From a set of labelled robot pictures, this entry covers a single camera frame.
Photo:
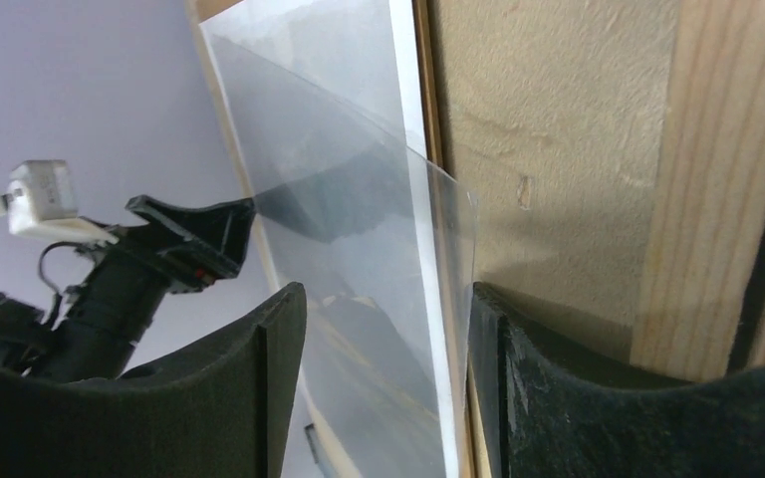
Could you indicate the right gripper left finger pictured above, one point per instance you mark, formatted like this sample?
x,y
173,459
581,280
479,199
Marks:
x,y
219,407

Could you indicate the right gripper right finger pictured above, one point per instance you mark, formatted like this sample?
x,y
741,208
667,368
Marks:
x,y
551,407

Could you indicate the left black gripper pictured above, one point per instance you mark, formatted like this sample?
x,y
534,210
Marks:
x,y
94,327

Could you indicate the mountain landscape photo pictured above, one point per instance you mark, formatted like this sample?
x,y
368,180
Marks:
x,y
330,132

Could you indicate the brown backing board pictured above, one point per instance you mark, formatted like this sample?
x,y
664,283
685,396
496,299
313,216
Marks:
x,y
433,79

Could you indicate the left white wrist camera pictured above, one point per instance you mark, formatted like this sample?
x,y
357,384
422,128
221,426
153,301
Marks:
x,y
40,203

